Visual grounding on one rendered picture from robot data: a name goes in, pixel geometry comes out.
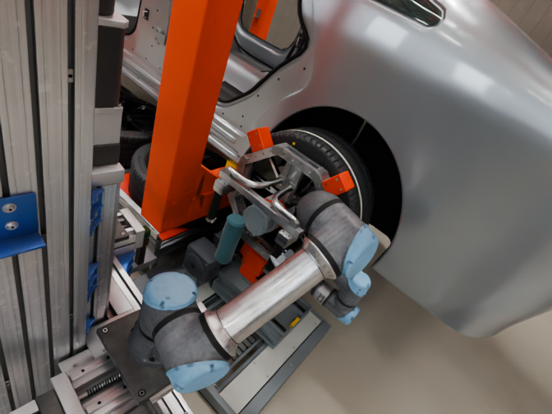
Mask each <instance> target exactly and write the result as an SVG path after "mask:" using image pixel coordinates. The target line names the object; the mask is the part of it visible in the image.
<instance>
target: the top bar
mask: <svg viewBox="0 0 552 414"><path fill-rule="evenodd" d="M224 171H225V168H221V169H219V172H218V175H219V176H220V177H221V178H222V179H223V180H224V181H226V182H227V183H228V184H229V185H231V186H232V187H233V188H234V189H236V190H237V191H238V192H240V193H241V194H242V195H243V196H245V197H246V198H247V199H248V200H249V201H250V202H251V203H253V204H254V205H255V206H257V207H258V208H259V209H261V210H262V211H263V212H264V213H265V214H267V215H268V216H269V217H270V218H271V219H272V220H274V221H275V222H276V223H277V224H279V225H280V226H281V227H282V228H284V229H285V230H286V231H288V232H289V233H290V234H292V235H293V236H294V237H295V238H296V239H298V238H300V237H301V236H302V234H303V232H304V230H303V229H302V228H300V227H298V228H296V229H294V228H293V227H292V226H290V225H289V222H290V221H289V220H288V219H286V218H285V217H284V216H282V215H281V214H280V213H279V212H278V211H277V210H276V209H275V208H274V207H273V206H272V205H271V204H270V203H269V202H268V201H267V200H265V199H264V198H262V197H261V196H260V195H258V194H257V193H256V192H255V191H253V190H252V189H251V188H250V187H248V186H246V185H244V184H243V183H241V182H239V181H238V180H237V179H236V178H235V177H234V176H231V177H229V176H228V175H227V174H226V173H224Z"/></svg>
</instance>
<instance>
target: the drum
mask: <svg viewBox="0 0 552 414"><path fill-rule="evenodd" d="M274 195H275V194H273V195H270V196H268V197H265V198H264V199H265V200H267V201H268V202H269V203H270V204H271V205H273V204H272V198H273V196H274ZM285 202H286V201H285V200H284V199H283V198H282V197H281V198H280V199H279V203H280V204H281V206H283V207H284V208H285V209H286V210H288V211H289V212H290V213H292V214H294V212H295V206H293V207H291V209H289V208H288V207H286V206H285V205H284V204H285ZM243 218H244V223H245V225H246V227H247V229H248V230H249V231H250V232H251V233H253V234H255V235H256V236H261V235H263V234H265V233H268V232H272V231H273V230H274V229H276V228H279V227H281V226H280V225H279V224H277V223H276V222H275V221H274V220H272V219H271V218H270V217H269V216H268V215H267V214H265V213H264V212H263V211H262V210H261V209H259V208H258V207H257V206H255V205H254V204H253V205H251V206H249V207H247V208H246V209H245V211H244V214H243Z"/></svg>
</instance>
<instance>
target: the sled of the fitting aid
mask: <svg viewBox="0 0 552 414"><path fill-rule="evenodd" d="M211 288H212V289H213V290H214V291H215V292H216V293H217V294H218V295H219V296H220V297H221V298H222V299H223V300H224V301H225V302H226V303H228V302H229V301H231V300H232V299H233V298H234V297H236V296H237V294H236V293H235V292H234V291H233V290H232V289H231V288H230V287H229V286H228V285H227V284H226V283H225V282H224V281H223V280H222V279H221V278H220V277H217V278H216V279H214V281H213V284H212V286H211ZM311 309H312V306H311V305H310V304H309V303H308V302H306V301H305V300H304V299H303V298H302V297H299V298H298V299H297V300H295V301H294V302H293V303H292V304H291V305H290V306H288V307H287V308H285V309H284V310H282V311H281V312H280V313H278V314H277V315H276V316H275V317H274V318H273V319H271V320H270V321H269V322H268V323H266V324H264V325H263V326H261V327H260V328H259V329H257V330H256V331H255V332H256V333H257V334H258V335H259V336H260V337H261V338H262V339H263V340H264V341H265V342H266V343H267V344H268V345H269V346H270V347H271V348H272V349H273V350H274V349H275V348H276V346H277V345H278V344H279V343H280V342H281V341H282V340H283V339H284V338H285V337H286V336H287V335H288V334H289V333H290V332H291V331H292V330H293V329H294V328H295V327H296V326H297V325H298V324H299V323H300V322H301V321H302V320H303V319H304V318H305V317H306V316H307V315H308V314H309V312H310V311H311Z"/></svg>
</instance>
